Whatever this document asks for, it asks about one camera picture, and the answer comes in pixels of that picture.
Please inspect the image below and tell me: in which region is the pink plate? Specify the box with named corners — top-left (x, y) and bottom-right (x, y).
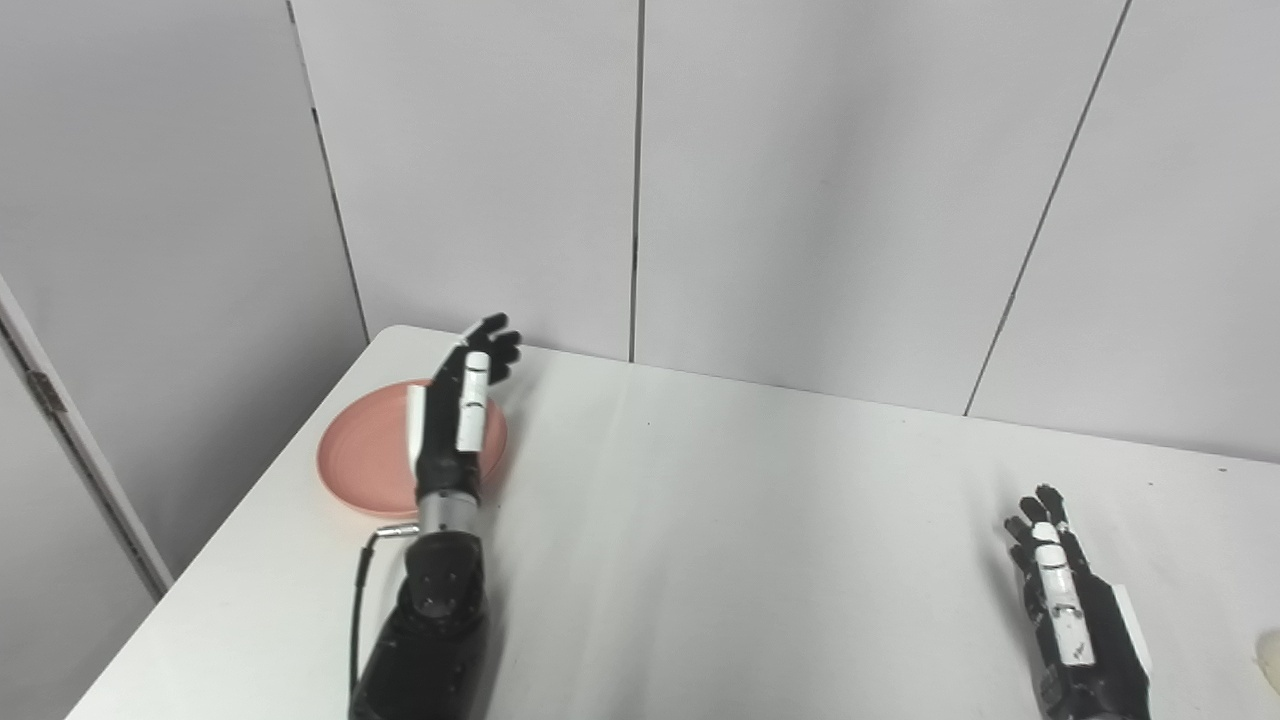
top-left (316, 379), bottom-right (509, 519)

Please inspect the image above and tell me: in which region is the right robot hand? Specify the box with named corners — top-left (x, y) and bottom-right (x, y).
top-left (1004, 485), bottom-right (1153, 720)

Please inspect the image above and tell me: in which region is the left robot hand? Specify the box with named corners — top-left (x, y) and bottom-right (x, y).
top-left (405, 314), bottom-right (523, 495)

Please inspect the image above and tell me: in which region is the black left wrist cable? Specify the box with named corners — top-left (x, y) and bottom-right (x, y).
top-left (348, 524), bottom-right (421, 716)

